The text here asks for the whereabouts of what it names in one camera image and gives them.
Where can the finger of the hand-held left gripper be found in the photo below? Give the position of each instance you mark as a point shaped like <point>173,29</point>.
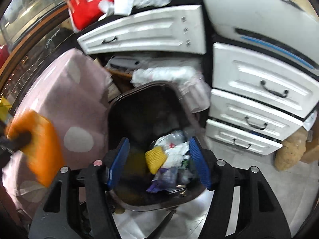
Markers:
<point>17,142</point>

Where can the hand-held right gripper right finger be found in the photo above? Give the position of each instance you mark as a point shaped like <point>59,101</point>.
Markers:
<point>199,164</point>

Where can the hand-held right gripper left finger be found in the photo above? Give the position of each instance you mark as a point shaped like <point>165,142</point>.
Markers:
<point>119,161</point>

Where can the green drink carton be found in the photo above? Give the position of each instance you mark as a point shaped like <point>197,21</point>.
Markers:
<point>185,163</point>

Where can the orange foam net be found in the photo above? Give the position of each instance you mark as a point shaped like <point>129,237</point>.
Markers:
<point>42,151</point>

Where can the white red-printed plastic bag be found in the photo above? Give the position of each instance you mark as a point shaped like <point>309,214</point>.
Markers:
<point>174,151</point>

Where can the yellow foam net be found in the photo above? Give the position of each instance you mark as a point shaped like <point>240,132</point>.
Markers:
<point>155,159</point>

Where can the purple plastic bag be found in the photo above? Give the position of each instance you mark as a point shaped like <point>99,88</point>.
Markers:
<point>162,179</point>

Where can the dark brown trash bin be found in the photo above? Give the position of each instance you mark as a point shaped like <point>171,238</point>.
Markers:
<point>142,109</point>

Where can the yellow sign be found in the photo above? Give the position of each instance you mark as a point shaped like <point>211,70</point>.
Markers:
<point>3,104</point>

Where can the black rod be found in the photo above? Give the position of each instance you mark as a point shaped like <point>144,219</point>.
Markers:
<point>164,224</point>

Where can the pale pink plastic bag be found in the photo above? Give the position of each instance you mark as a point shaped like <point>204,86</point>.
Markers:
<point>194,94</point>

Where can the pink polka dot tablecloth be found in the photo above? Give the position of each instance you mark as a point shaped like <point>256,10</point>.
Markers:
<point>74,99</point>

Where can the wooden board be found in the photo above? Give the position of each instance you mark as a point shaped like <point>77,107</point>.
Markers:
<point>119,74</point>

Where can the tan burlap sack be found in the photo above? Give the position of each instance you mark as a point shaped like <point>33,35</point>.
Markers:
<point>290,151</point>

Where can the white plastic bag bundle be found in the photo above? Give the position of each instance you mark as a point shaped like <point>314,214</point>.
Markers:
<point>162,74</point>

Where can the white plastic case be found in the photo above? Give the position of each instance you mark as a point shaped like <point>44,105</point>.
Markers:
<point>124,63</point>

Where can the wooden counter ledge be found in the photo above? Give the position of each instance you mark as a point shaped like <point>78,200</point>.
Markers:
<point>37,37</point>

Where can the cardboard box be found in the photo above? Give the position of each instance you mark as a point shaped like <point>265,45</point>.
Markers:
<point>311,151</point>

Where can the clear plastic wrap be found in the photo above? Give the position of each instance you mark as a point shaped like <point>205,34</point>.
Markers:
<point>310,120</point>

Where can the wide white drawer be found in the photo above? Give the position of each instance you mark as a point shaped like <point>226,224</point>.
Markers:
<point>149,32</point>

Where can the red tote bag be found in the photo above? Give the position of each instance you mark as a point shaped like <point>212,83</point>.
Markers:
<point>89,7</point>

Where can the white plastic scoop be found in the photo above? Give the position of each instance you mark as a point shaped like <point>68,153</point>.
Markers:
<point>106,6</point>

